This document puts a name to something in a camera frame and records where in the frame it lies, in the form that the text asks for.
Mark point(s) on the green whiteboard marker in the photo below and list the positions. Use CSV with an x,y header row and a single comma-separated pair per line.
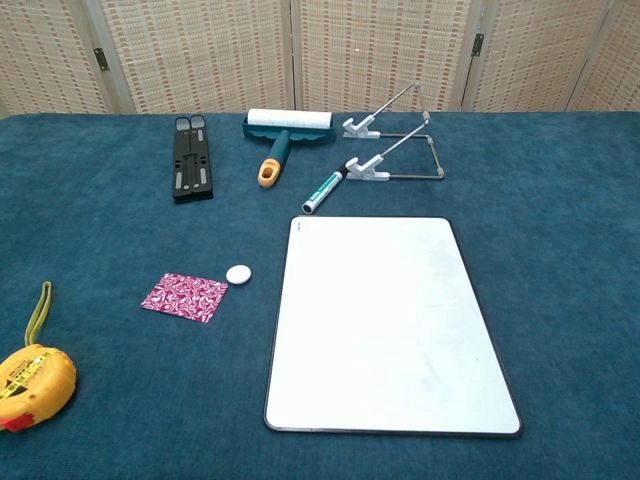
x,y
320,192

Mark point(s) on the teal lint roller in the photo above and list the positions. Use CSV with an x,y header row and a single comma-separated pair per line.
x,y
280,145

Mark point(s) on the woven folding screen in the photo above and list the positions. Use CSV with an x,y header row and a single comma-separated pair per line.
x,y
200,50

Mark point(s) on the black folded laptop stand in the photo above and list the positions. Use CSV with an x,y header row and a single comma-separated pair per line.
x,y
192,165

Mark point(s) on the yellow tape measure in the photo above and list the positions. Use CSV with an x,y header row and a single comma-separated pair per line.
x,y
35,380

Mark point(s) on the white whiteboard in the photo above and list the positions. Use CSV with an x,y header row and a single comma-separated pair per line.
x,y
390,325

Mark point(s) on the white round magnet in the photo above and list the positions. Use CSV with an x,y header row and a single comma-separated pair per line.
x,y
238,274

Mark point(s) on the blue tablecloth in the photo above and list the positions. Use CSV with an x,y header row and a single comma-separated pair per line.
x,y
125,240

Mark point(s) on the black screen hinge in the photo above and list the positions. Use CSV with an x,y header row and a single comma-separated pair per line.
x,y
102,59
478,44

